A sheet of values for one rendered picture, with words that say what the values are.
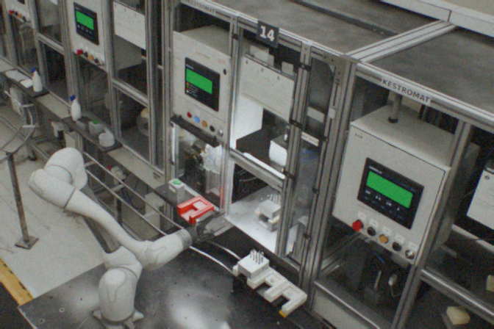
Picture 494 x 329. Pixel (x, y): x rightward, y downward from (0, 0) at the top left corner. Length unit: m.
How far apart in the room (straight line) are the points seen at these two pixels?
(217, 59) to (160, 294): 1.22
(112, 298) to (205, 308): 0.49
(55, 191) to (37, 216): 2.22
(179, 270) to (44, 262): 1.41
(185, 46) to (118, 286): 1.19
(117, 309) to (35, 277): 1.50
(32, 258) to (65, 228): 0.37
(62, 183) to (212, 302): 0.99
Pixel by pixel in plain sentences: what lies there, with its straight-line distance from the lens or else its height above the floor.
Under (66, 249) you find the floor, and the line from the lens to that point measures 4.24.
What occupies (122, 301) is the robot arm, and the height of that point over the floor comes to 0.86.
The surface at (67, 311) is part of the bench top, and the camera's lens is 2.89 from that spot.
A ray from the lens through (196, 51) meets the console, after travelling 2.71.
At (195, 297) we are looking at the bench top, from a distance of 2.88.
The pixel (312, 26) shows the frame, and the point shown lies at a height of 2.01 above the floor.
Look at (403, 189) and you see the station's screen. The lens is 2.10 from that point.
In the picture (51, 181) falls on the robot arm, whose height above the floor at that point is 1.45.
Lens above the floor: 2.79
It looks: 34 degrees down
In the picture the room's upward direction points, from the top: 5 degrees clockwise
